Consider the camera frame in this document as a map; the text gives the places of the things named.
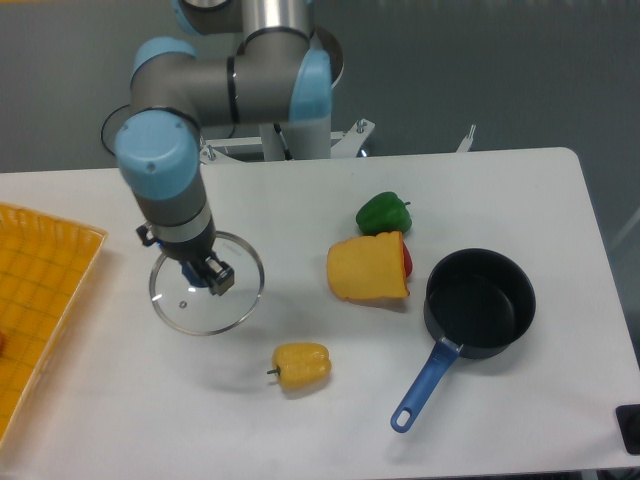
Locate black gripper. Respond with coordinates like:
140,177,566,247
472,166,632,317
136,222,235,296

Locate glass lid with blue knob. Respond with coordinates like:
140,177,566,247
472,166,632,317
149,231,265,336

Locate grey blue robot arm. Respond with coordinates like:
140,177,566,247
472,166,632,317
114,1,333,295

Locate yellow toy bell pepper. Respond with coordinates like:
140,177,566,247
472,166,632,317
266,342,332,393

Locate yellow toy bread slice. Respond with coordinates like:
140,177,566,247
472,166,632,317
326,231,410,301

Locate yellow plastic basket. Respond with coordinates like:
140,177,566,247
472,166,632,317
1,203,107,443

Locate green toy bell pepper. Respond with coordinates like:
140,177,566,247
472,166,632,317
356,191,412,235

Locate red toy pepper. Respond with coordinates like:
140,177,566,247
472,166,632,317
402,243,413,278

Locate black device at table edge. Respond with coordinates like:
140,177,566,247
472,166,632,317
615,404,640,455

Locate black floor cable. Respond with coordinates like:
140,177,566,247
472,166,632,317
100,104,236,156

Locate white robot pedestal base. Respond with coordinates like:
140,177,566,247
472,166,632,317
197,27,374,164

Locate black saucepan with blue handle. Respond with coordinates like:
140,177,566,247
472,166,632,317
390,248,536,433

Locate white table bracket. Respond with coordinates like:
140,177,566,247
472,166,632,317
456,124,476,153

